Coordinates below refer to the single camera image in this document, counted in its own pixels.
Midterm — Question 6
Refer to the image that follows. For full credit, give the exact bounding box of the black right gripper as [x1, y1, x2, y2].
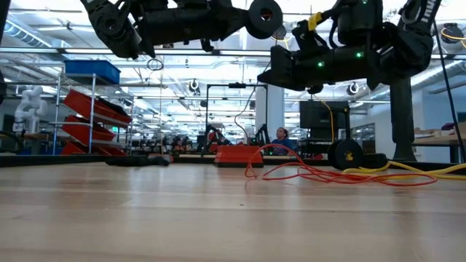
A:
[257, 20, 382, 95]

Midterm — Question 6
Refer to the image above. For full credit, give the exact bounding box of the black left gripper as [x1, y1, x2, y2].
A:
[140, 0, 253, 57]

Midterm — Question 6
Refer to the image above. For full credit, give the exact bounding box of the black spool for red wire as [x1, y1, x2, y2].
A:
[244, 0, 284, 40]

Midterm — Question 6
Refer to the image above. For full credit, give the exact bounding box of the black spool for yellow cord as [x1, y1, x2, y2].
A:
[327, 138, 364, 171]

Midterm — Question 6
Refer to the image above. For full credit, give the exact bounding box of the thin red wire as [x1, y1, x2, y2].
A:
[234, 83, 438, 188]

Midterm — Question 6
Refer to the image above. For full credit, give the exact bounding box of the yellow cord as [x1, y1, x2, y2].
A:
[344, 161, 466, 182]

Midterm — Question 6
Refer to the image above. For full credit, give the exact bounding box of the long ceiling light strip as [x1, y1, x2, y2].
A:
[0, 47, 466, 60]

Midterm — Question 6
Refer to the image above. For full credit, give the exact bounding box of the white building column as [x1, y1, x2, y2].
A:
[256, 85, 285, 146]

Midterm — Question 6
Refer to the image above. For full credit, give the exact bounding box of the yellow tape band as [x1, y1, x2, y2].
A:
[307, 12, 324, 32]

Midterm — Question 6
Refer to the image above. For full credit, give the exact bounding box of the black monitor on stand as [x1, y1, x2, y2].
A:
[299, 100, 351, 156]

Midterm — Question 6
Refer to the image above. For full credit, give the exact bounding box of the person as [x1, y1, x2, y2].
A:
[271, 127, 297, 156]

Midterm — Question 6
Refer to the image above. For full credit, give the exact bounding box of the red box with dark lid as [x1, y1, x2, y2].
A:
[213, 145, 264, 169]

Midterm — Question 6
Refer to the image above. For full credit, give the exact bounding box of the black pouch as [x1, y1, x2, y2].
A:
[360, 153, 387, 170]

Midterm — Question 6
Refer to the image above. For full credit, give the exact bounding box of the blue storage bin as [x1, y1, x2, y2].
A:
[64, 60, 122, 85]

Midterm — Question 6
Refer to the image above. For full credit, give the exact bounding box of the metal rack with red bins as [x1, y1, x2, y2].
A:
[50, 71, 134, 156]

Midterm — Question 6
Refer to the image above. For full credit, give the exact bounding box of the wooden workbench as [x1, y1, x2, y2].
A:
[413, 122, 466, 164]

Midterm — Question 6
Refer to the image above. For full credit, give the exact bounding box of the black glove with red cuff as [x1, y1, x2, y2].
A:
[105, 153, 174, 167]

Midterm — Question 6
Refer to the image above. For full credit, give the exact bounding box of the black ceiling cord reel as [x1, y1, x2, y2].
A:
[271, 24, 288, 41]
[440, 23, 466, 45]

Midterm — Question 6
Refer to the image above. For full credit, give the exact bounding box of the black gantry frame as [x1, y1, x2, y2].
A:
[205, 82, 269, 146]

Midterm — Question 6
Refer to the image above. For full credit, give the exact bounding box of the yellow hanging cable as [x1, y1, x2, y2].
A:
[322, 100, 335, 143]

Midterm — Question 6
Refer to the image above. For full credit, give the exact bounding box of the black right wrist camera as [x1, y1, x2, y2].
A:
[336, 0, 384, 47]

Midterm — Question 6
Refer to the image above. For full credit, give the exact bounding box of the thin black slanted cable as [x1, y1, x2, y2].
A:
[433, 21, 466, 161]

